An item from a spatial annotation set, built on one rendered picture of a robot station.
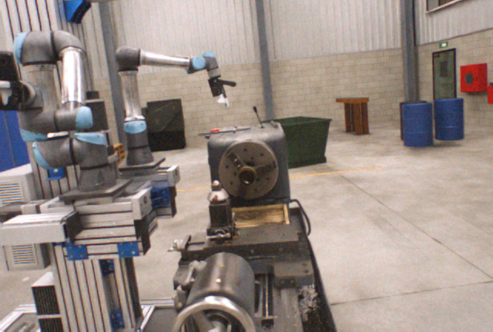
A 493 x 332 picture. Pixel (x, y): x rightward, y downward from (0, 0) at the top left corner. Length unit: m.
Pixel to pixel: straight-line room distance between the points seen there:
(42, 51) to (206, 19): 10.67
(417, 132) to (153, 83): 7.93
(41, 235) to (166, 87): 10.54
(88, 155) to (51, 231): 0.32
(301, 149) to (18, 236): 5.45
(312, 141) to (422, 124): 2.53
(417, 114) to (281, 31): 5.81
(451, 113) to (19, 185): 8.09
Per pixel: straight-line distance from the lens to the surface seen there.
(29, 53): 1.58
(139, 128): 1.99
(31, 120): 1.32
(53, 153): 1.57
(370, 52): 12.89
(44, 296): 2.23
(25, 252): 2.01
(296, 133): 6.38
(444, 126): 8.79
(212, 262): 0.79
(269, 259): 1.28
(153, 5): 12.32
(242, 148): 1.85
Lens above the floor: 1.49
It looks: 9 degrees down
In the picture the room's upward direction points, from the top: 6 degrees counter-clockwise
